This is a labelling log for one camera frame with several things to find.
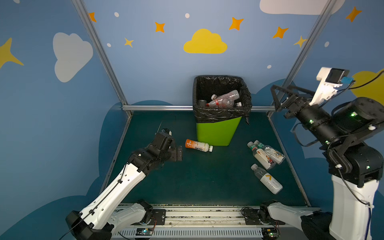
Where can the green plastic bin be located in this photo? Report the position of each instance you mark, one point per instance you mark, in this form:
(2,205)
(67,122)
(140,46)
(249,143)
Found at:
(219,133)

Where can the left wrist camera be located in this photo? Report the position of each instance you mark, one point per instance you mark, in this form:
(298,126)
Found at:
(166,130)

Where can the clear bottle red label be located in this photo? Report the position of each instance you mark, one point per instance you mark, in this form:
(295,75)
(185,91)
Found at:
(222,103)

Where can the aluminium right frame post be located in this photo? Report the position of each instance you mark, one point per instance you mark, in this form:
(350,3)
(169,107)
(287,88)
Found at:
(315,32)

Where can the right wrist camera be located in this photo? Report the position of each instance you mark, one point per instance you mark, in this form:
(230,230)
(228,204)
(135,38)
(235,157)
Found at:
(331,80)

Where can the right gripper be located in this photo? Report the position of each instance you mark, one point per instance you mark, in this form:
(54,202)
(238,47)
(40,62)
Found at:
(289,104)

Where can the aluminium left frame post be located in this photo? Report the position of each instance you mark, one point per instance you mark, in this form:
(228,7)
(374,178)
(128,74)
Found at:
(80,7)

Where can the white bottle pink label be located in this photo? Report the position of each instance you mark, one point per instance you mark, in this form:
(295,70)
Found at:
(261,156)

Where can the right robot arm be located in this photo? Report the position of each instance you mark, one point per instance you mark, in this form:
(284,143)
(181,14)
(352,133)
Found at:
(355,167)

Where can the black bin liner bag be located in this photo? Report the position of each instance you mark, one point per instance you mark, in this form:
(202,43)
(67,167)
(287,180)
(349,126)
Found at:
(206,86)

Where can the clear bottle green neck band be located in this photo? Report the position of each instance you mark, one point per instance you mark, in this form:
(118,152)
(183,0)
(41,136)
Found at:
(267,179)

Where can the aluminium back frame rail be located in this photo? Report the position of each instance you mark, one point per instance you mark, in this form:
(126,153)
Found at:
(155,108)

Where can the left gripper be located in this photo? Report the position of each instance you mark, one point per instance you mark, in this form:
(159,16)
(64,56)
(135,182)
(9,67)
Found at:
(175,153)

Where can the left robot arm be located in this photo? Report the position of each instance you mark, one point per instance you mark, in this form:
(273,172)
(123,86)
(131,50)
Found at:
(120,186)

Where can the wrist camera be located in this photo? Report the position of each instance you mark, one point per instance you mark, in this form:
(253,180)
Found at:
(166,130)
(331,80)

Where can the orange juice bottle back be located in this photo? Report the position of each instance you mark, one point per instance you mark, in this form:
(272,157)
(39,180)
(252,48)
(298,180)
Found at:
(203,147)

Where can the aluminium frame post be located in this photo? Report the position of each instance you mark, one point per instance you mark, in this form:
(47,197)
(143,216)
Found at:
(80,7)
(315,32)

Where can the clear bottle colourful label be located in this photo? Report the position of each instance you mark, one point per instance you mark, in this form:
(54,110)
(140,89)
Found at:
(275,155)

